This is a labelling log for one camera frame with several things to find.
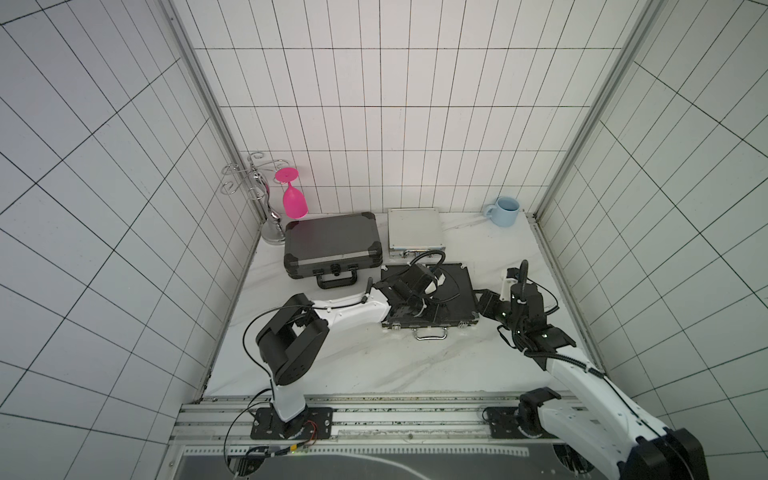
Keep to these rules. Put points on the silver poker case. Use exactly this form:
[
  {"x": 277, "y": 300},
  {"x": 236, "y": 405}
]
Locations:
[{"x": 412, "y": 231}]

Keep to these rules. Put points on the aluminium mounting rail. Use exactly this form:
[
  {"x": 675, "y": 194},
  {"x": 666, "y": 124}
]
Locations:
[{"x": 223, "y": 425}]

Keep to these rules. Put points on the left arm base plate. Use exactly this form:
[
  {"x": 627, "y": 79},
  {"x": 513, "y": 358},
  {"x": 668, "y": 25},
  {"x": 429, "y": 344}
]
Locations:
[{"x": 313, "y": 423}]

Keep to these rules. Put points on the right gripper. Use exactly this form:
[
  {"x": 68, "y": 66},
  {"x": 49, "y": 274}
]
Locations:
[{"x": 519, "y": 287}]

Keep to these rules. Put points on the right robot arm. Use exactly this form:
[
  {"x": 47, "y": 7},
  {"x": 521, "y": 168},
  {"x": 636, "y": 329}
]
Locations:
[{"x": 609, "y": 430}]

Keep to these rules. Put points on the pink hourglass object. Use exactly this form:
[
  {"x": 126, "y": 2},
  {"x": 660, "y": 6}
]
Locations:
[{"x": 294, "y": 201}]

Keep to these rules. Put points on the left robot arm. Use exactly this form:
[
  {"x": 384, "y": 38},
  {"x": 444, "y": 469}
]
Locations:
[{"x": 292, "y": 339}]

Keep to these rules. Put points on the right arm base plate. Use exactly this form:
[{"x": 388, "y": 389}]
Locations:
[{"x": 503, "y": 425}]

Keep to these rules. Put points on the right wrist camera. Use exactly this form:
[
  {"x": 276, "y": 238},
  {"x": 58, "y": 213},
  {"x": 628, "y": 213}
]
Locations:
[{"x": 511, "y": 278}]

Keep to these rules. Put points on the blue round object behind case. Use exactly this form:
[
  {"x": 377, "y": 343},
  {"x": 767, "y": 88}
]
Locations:
[{"x": 503, "y": 212}]

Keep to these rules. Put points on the black poker case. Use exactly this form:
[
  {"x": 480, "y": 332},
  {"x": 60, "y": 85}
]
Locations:
[
  {"x": 452, "y": 306},
  {"x": 332, "y": 249}
]

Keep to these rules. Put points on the chrome wire wall rack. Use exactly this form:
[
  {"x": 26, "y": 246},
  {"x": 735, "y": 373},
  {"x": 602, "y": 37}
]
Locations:
[{"x": 254, "y": 176}]

